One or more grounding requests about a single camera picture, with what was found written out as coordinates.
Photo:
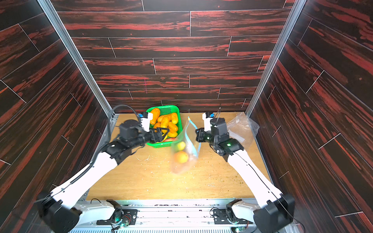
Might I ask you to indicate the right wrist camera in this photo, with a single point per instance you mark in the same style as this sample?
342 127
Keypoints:
207 117

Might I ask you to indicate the green yellow mango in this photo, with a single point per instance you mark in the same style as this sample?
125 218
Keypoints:
181 146

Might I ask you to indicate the aluminium front rail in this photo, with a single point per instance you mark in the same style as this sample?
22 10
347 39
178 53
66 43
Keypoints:
171 216

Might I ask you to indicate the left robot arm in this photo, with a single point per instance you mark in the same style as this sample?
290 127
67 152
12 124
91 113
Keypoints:
59 209

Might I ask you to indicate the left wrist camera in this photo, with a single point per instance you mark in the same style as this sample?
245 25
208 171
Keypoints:
145 119

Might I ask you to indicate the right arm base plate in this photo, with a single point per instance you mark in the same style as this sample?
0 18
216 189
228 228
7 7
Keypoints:
220 217

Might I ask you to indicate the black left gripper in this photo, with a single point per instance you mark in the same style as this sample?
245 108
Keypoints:
158 138

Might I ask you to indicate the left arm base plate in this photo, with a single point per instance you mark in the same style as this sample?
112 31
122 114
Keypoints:
122 218

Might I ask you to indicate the green plastic basket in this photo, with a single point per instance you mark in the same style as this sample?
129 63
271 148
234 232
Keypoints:
164 110

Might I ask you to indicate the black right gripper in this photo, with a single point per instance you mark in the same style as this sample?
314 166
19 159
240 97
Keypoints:
204 136

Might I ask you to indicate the clear zip-top bag blue zipper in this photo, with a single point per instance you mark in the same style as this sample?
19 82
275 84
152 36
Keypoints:
193 147

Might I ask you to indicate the red mango bottom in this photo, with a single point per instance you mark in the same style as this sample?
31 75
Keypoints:
169 139

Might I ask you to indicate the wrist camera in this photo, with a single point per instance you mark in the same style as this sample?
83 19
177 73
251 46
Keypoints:
145 119
207 117

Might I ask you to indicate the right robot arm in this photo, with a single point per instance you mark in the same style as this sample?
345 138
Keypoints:
274 211

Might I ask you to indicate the yellow mango top right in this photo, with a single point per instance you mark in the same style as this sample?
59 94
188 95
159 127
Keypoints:
174 118

